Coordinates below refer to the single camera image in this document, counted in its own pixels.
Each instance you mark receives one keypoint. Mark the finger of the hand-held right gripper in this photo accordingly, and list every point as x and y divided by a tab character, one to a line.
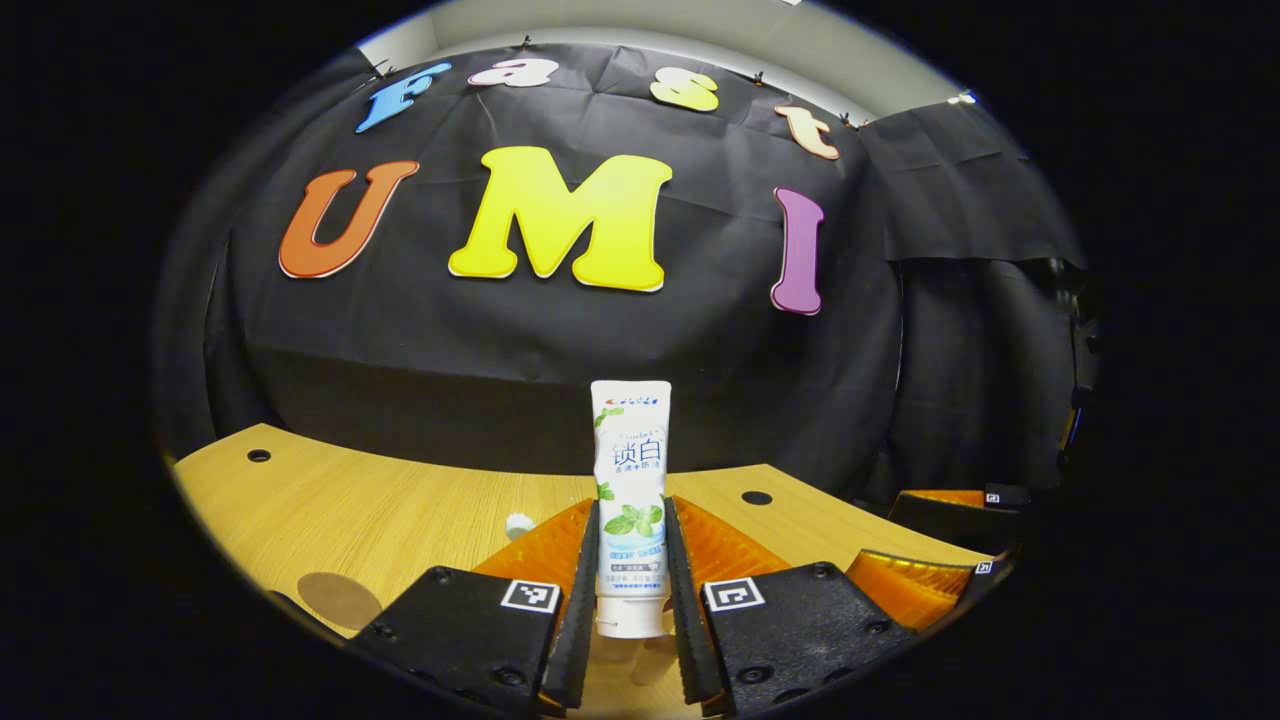
900	585
960	525

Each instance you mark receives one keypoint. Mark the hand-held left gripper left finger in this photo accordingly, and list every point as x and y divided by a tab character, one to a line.
580	620

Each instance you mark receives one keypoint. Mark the wooden desktop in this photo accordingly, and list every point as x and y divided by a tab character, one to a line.
400	510

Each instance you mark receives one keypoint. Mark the white toothpaste tube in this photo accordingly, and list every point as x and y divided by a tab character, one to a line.
630	470

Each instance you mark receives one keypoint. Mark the black backdrop cloth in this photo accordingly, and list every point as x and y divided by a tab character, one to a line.
450	340

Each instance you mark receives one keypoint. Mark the round brown coaster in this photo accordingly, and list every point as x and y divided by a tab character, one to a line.
338	600

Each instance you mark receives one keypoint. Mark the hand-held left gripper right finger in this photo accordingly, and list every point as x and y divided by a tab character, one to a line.
685	620

